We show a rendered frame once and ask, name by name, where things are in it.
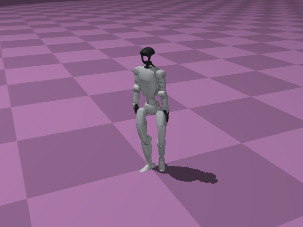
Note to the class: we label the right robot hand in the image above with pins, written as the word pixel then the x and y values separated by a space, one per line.
pixel 136 108

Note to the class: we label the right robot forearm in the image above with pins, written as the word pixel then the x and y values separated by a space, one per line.
pixel 136 98

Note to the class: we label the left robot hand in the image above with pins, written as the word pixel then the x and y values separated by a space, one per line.
pixel 167 115

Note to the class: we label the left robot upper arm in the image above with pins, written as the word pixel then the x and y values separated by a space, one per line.
pixel 160 75

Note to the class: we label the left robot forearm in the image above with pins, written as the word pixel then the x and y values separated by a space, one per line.
pixel 164 101

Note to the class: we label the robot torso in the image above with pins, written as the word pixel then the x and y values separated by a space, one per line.
pixel 149 87

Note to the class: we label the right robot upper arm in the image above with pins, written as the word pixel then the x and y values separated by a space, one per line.
pixel 136 78

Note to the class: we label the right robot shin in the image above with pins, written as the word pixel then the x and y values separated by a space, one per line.
pixel 147 150

